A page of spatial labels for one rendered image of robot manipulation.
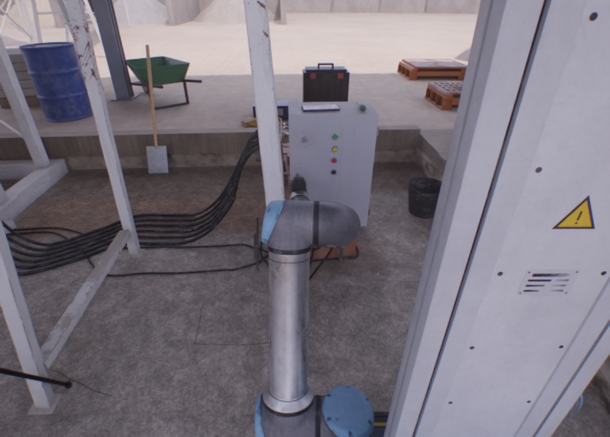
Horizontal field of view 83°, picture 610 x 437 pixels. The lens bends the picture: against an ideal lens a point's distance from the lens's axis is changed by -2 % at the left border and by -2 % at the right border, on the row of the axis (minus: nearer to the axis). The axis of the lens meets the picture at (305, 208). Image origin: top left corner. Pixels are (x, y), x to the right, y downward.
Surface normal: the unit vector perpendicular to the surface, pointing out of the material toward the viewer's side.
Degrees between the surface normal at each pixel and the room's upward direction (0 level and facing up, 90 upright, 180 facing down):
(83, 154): 90
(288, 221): 54
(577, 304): 90
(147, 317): 0
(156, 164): 70
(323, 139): 90
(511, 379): 90
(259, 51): 81
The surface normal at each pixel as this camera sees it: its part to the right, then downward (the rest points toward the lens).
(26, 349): 0.05, 0.37
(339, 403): 0.09, -0.85
